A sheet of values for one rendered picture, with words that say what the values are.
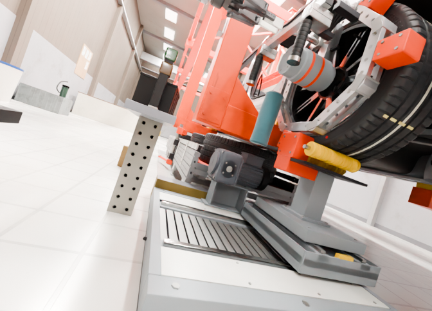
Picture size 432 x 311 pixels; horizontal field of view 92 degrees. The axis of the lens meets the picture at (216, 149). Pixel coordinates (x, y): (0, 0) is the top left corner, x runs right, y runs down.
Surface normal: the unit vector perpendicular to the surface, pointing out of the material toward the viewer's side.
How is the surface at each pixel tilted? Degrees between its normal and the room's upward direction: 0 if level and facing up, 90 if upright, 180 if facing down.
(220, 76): 90
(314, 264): 90
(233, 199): 90
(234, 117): 90
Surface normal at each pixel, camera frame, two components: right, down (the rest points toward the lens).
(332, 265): 0.27, 0.08
